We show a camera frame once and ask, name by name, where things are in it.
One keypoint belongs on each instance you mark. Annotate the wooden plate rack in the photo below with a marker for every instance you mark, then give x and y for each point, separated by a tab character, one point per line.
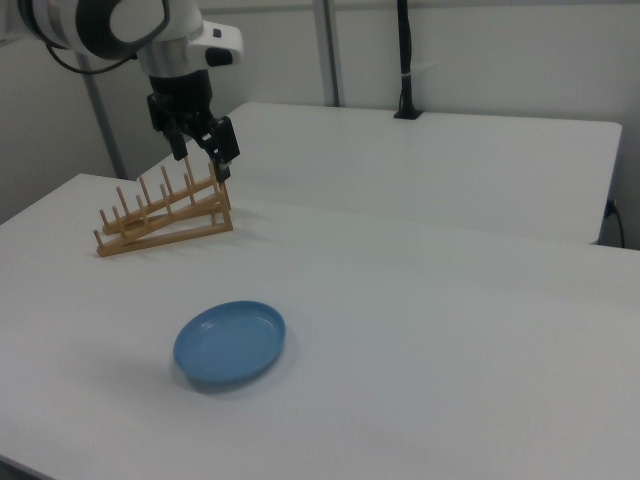
165	235

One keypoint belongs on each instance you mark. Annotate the grey wall post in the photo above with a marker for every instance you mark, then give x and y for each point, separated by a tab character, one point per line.
102	125

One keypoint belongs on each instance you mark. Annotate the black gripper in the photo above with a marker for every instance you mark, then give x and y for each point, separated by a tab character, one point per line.
180	95

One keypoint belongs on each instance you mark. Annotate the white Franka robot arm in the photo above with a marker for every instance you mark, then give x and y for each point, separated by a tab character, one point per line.
165	30

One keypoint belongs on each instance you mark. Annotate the blue round plate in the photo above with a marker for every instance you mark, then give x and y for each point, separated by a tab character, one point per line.
230	342

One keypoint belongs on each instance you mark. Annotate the black camera stand pole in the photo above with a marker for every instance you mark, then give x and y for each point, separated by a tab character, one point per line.
406	60

